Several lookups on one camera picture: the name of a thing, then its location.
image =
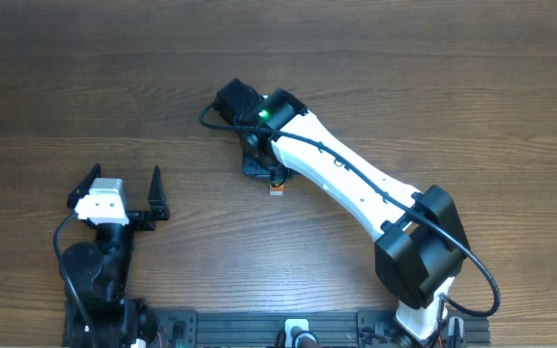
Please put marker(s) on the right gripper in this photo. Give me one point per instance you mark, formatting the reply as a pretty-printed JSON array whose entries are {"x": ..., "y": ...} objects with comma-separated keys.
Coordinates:
[{"x": 259, "y": 166}]

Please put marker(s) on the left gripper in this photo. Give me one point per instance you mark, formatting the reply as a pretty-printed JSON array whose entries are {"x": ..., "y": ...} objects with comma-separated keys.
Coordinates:
[{"x": 142, "y": 220}]

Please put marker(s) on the orange cube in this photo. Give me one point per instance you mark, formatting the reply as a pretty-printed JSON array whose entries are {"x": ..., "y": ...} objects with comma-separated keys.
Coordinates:
[{"x": 278, "y": 188}]

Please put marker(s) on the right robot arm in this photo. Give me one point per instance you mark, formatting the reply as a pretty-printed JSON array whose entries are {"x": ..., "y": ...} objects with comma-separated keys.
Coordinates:
[{"x": 336, "y": 186}]

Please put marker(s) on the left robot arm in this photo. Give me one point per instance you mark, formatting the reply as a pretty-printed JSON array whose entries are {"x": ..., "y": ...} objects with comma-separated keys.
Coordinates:
[{"x": 92, "y": 270}]

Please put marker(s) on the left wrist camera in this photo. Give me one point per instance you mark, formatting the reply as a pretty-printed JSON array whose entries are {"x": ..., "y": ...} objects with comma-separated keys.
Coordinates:
[{"x": 102, "y": 203}]

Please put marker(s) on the mounting rail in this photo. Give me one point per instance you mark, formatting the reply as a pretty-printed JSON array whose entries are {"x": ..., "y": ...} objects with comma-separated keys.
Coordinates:
[{"x": 259, "y": 328}]

